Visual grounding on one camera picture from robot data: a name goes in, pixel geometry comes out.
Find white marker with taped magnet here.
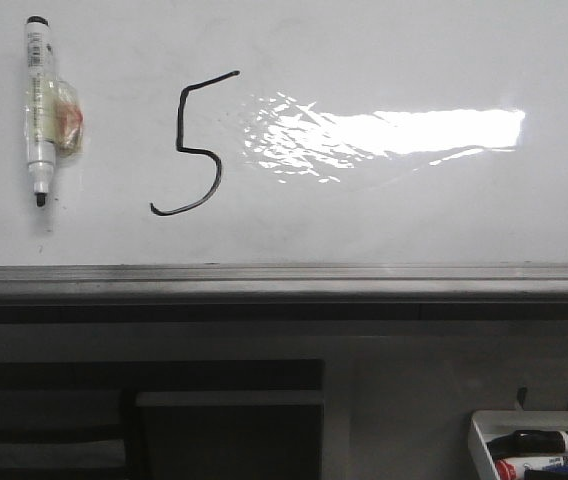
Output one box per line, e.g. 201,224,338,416
24,16,84,208

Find white whiteboard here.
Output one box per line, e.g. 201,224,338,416
0,1,568,265

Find dark monitor with white edge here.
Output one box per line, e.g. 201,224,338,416
136,392,324,479

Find white marker tray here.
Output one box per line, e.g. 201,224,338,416
468,410,568,480

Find left black tray hook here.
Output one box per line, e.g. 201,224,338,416
514,386,528,411

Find black slatted panel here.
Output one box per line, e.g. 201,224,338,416
0,359,324,479

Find black capped marker in tray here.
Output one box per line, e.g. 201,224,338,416
487,430,568,459

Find red capped marker in tray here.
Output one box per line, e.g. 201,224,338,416
494,454,568,479

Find grey aluminium whiteboard frame ledge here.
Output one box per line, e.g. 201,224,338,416
0,263,568,323

